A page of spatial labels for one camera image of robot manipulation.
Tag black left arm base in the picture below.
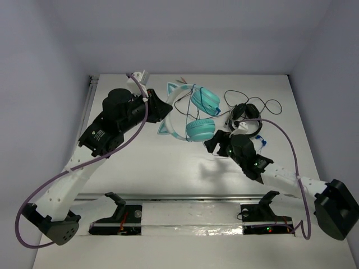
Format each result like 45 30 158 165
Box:
89 192 142 236

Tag blue headphone cable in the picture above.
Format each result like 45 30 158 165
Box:
185 86 269 160

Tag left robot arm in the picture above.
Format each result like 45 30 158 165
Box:
17 88 173 245

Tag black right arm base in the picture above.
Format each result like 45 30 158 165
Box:
236 191 294 235

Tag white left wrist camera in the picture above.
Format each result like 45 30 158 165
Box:
126 70 150 87

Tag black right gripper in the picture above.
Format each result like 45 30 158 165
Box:
205 129 245 168

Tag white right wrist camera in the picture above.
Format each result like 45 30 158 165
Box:
229 121 248 137

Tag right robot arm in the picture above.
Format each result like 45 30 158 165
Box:
204 130 358 240

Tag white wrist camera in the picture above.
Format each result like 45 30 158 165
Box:
126 70 150 87
229 121 248 137

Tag black headset cable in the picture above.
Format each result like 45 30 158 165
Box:
173 78 283 122

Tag black headset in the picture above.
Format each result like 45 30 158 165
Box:
225 103 263 138

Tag teal cat-ear headphones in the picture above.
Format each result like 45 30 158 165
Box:
157 82 221 142

